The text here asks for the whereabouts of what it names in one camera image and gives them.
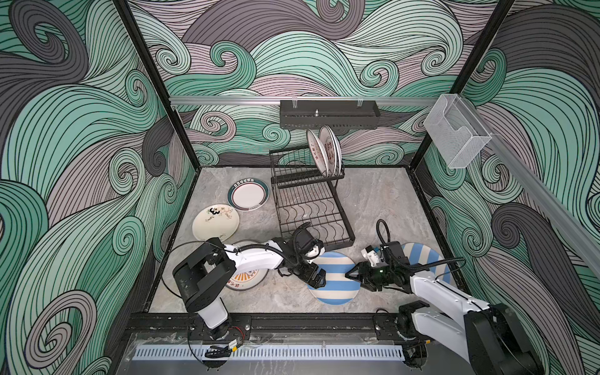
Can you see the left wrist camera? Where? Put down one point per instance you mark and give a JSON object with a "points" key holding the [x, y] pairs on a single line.
{"points": [[316, 251]]}

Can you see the aluminium rail back wall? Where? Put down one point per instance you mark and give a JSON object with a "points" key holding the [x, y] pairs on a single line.
{"points": [[237, 100]]}

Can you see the green-rimmed white plate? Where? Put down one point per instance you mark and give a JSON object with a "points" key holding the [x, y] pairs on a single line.
{"points": [[248, 194]]}

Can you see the white plate red characters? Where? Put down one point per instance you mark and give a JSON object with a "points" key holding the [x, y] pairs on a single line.
{"points": [[328, 141]]}

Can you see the black wire dish rack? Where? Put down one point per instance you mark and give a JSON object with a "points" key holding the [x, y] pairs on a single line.
{"points": [[303, 195]]}

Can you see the cream plate black drawing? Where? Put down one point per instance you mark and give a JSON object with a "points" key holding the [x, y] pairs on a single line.
{"points": [[217, 221]]}

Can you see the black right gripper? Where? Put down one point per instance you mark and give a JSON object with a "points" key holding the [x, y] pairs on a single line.
{"points": [[364, 274]]}

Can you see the aluminium rail wall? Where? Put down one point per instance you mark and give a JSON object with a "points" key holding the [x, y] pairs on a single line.
{"points": [[513, 145], [237, 100]]}

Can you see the orange sunburst plate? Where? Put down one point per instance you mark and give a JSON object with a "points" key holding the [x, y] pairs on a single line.
{"points": [[318, 152], [246, 278]]}

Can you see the blue striped plate right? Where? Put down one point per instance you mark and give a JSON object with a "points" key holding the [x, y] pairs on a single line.
{"points": [[422, 254]]}

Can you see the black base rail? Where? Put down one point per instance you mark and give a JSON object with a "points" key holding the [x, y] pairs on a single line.
{"points": [[384, 326]]}

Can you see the black wall-mounted tray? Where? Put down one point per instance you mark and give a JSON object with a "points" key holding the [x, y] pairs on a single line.
{"points": [[337, 114]]}

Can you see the white plate green flower outline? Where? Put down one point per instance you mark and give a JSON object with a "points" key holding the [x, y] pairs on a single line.
{"points": [[339, 154]]}

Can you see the white slotted cable duct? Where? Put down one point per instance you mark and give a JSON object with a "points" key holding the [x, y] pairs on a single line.
{"points": [[274, 352]]}

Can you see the blue striped plate large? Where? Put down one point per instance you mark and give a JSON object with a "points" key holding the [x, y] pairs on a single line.
{"points": [[338, 289]]}

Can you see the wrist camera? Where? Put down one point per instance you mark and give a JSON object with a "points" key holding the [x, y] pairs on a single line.
{"points": [[316, 251], [372, 255]]}

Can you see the aluminium rail right wall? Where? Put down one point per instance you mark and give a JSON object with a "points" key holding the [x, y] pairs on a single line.
{"points": [[513, 145]]}

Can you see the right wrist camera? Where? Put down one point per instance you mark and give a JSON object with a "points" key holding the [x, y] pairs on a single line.
{"points": [[372, 255]]}

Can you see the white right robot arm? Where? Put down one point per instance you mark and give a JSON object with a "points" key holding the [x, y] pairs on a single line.
{"points": [[488, 337]]}

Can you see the clear acrylic wall box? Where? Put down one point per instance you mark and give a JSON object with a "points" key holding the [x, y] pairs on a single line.
{"points": [[457, 130]]}

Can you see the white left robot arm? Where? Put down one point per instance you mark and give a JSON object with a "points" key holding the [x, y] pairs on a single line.
{"points": [[202, 275]]}

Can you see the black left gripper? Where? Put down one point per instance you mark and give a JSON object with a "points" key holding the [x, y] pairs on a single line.
{"points": [[316, 283]]}

